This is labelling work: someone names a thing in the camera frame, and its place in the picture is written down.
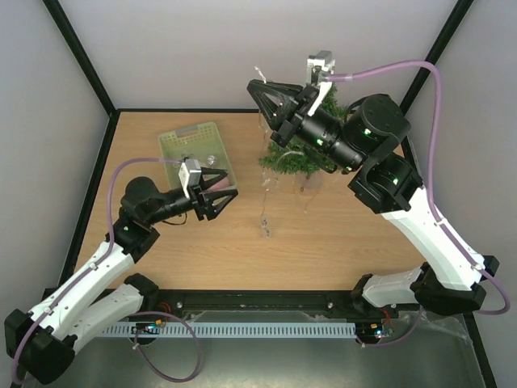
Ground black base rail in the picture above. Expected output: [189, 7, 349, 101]
[132, 287, 469, 320]

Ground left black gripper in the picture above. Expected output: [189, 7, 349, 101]
[146, 167, 238, 226]

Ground small green christmas tree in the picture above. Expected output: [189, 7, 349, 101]
[258, 86, 349, 180]

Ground pink ornaments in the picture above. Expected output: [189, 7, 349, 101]
[208, 176, 235, 192]

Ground clear led light string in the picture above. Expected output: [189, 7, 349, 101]
[253, 65, 320, 239]

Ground purple loop cable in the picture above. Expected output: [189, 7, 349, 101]
[131, 310, 202, 383]

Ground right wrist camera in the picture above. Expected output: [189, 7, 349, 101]
[306, 50, 335, 116]

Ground green plastic basket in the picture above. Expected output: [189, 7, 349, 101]
[158, 122, 237, 188]

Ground white slotted cable duct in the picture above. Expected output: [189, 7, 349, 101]
[100, 321, 357, 340]

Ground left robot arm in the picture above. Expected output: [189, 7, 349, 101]
[4, 159, 238, 385]

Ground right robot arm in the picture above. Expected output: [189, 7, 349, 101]
[247, 79, 498, 317]

